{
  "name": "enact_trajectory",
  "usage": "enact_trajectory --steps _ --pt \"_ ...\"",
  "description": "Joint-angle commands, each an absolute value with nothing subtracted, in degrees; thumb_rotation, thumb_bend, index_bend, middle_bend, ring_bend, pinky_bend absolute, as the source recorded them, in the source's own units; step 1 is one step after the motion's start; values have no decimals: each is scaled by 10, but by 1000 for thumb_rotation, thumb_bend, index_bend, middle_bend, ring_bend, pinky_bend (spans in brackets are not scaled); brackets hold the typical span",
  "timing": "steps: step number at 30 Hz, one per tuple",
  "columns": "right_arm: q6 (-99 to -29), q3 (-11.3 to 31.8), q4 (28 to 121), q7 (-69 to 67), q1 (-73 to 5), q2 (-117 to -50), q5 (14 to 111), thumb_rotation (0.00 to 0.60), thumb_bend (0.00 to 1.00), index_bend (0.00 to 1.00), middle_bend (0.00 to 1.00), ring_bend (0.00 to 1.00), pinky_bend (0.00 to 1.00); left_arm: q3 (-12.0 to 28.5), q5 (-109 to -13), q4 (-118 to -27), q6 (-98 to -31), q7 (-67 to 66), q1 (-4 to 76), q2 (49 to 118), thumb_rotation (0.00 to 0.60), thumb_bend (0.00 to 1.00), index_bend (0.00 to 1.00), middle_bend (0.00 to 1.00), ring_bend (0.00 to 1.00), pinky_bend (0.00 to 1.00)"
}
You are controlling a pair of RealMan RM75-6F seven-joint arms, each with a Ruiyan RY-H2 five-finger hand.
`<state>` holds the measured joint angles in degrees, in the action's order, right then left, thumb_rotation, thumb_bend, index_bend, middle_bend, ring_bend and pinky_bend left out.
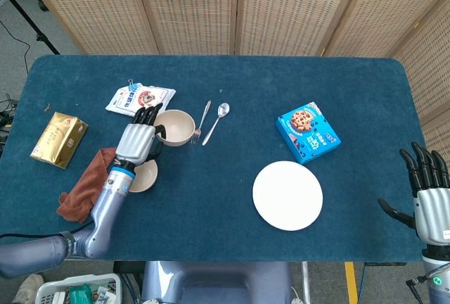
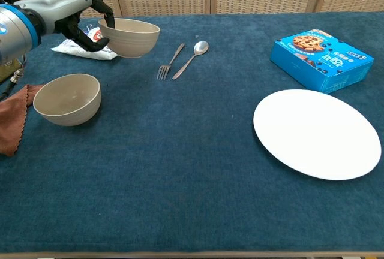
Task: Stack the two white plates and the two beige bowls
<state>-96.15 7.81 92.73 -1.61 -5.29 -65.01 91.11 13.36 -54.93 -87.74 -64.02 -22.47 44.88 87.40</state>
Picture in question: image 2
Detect steel fork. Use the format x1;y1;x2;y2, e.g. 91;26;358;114
157;43;186;81

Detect blue cookie box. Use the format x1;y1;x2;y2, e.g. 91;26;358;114
269;28;375;94

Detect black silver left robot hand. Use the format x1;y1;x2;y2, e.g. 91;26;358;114
13;0;117;53

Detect white flour bag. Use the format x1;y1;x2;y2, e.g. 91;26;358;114
50;25;119;61

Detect teal table cloth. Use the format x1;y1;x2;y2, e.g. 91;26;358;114
0;11;384;255

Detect off-white bowl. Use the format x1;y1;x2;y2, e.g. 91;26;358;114
32;73;102;127
98;17;161;59

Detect gold foil packet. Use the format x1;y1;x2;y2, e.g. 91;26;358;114
0;58;24;85

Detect white round plate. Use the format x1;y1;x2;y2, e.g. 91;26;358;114
253;89;382;181

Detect steel spoon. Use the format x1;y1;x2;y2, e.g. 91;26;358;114
172;40;209;80

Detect brown microfibre cloth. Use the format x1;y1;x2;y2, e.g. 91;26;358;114
0;84;46;158

